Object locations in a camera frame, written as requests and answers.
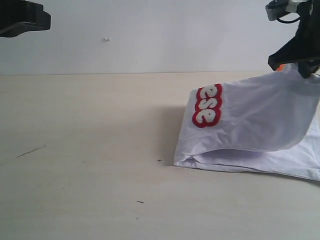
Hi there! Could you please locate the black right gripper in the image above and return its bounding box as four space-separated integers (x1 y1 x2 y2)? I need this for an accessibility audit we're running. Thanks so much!
267 0 320 79

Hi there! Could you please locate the white t-shirt red lettering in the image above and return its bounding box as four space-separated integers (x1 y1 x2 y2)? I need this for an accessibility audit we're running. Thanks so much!
173 64 320 181

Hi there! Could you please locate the orange neck label tag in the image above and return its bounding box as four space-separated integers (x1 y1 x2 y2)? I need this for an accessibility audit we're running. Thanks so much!
276 64 286 72

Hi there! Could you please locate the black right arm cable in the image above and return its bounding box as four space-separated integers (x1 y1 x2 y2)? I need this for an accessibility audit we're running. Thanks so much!
276 14 302 25

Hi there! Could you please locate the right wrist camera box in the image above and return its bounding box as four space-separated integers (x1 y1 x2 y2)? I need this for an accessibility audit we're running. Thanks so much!
265 0 300 22

